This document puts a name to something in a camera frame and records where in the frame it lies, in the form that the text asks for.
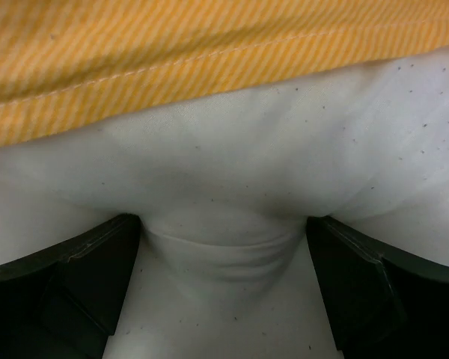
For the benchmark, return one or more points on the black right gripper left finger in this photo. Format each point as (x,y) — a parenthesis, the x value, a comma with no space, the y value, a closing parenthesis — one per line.
(65,301)

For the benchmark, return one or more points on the yellow Mickey Mouse pillowcase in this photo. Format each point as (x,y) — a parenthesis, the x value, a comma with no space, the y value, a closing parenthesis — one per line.
(66,64)

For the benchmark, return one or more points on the white pillow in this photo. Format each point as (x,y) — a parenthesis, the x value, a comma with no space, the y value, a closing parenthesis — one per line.
(223,186)

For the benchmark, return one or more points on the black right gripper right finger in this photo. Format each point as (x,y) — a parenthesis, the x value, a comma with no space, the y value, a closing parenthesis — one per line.
(382,302)

